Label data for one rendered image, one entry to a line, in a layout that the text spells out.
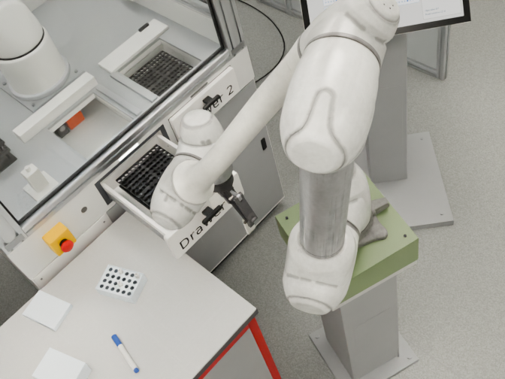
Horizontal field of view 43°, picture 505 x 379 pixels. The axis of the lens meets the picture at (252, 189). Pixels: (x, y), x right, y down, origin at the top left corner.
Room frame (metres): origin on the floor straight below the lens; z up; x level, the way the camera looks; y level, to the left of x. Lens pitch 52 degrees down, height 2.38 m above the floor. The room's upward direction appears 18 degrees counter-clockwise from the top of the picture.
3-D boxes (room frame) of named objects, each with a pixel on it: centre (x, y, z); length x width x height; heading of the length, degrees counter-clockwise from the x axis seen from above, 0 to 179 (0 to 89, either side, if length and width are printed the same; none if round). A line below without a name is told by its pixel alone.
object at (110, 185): (1.32, 0.27, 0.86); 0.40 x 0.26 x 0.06; 33
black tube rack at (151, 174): (1.31, 0.26, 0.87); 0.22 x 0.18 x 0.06; 33
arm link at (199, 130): (1.07, 0.08, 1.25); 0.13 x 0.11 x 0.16; 145
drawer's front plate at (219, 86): (1.58, 0.06, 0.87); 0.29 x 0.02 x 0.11; 123
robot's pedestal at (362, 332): (0.97, -0.21, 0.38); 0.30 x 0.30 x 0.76; 13
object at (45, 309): (1.07, 0.69, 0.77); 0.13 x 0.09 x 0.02; 49
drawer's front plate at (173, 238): (1.15, 0.15, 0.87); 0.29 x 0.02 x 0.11; 123
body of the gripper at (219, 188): (1.08, 0.07, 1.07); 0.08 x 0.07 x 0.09; 33
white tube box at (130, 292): (1.07, 0.46, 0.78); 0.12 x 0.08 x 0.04; 55
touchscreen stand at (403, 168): (1.65, -0.59, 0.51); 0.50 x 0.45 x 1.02; 168
